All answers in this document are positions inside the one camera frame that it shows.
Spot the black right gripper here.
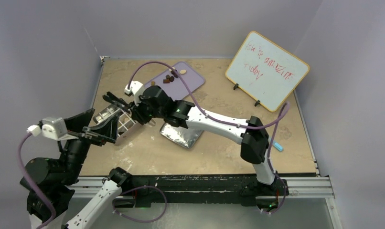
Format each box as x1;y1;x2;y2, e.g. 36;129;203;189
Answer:
129;93;166;125

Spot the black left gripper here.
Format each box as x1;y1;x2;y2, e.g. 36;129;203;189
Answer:
60;107;118;183

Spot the pink divided chocolate tin box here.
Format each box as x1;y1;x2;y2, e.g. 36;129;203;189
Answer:
93;104;141;146

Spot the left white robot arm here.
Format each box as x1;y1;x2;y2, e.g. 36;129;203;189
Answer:
20;108;133;229

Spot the lavender plastic tray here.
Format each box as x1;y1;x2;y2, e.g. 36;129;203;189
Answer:
144;62;205;100

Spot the silver square tin lid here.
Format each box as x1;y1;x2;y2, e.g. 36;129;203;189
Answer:
160;123;203;149

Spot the yellow framed whiteboard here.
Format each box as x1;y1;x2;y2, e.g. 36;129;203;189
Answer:
225;31;310;112

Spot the light blue marker pen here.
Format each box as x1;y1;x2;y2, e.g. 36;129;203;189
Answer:
272;141;284;152

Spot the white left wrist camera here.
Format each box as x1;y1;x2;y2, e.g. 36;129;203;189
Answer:
26;117;68;141

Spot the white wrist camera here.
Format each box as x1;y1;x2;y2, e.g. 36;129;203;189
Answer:
26;117;68;141
124;81;145;106

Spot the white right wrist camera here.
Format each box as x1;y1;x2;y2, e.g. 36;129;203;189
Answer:
124;81;145;106

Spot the aluminium frame rail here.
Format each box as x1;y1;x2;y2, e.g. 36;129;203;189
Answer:
68;177;335;199

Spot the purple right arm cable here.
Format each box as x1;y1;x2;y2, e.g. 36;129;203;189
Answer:
128;61;291;216

